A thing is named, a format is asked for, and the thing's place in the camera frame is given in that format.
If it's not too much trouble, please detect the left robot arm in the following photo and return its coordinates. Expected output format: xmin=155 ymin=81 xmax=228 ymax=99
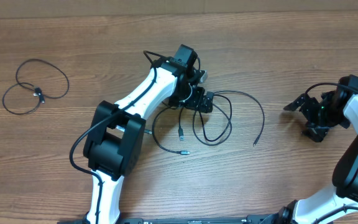
xmin=82 ymin=45 xmax=213 ymax=223

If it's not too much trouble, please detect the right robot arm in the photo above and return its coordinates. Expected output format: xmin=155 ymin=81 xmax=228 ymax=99
xmin=273 ymin=75 xmax=358 ymax=223

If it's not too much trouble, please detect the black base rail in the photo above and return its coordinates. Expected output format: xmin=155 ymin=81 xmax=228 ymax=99
xmin=117 ymin=213 xmax=278 ymax=224

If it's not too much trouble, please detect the black cable silver connector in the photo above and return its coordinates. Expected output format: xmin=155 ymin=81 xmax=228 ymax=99
xmin=145 ymin=105 xmax=190 ymax=156

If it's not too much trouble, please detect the thin black short cable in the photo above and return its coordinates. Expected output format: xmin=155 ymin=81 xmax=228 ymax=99
xmin=2 ymin=58 xmax=70 ymax=116

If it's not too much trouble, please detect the black USB cable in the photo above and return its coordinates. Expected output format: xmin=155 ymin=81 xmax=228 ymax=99
xmin=178 ymin=90 xmax=266 ymax=147

